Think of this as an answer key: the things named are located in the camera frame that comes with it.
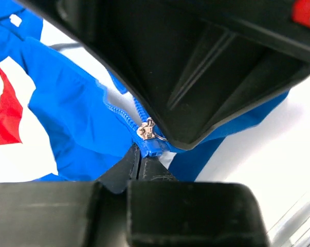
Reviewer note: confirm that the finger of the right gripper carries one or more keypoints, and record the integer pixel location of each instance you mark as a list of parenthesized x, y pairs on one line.
[(191, 75)]

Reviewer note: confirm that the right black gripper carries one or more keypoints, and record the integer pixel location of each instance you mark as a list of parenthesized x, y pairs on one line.
[(276, 24)]

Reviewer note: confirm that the aluminium table rail frame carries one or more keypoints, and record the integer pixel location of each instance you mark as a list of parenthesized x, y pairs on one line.
[(293, 229)]

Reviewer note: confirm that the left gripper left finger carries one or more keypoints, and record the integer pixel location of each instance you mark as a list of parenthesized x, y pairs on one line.
[(68, 213)]

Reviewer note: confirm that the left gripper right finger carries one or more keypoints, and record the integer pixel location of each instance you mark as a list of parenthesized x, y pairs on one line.
[(162, 211)]

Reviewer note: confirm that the blue white red jacket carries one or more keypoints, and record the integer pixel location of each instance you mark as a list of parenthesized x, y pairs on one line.
[(53, 112)]

